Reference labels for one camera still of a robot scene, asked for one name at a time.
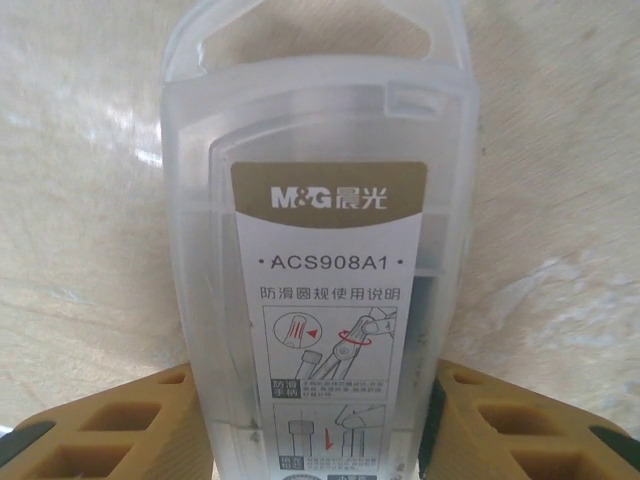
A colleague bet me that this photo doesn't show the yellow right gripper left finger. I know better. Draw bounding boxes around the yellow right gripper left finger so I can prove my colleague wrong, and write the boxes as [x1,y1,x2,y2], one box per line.
[0,362,216,480]

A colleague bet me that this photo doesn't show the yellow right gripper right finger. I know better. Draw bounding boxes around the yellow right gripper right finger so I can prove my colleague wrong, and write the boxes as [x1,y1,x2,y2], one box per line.
[419,359,640,480]

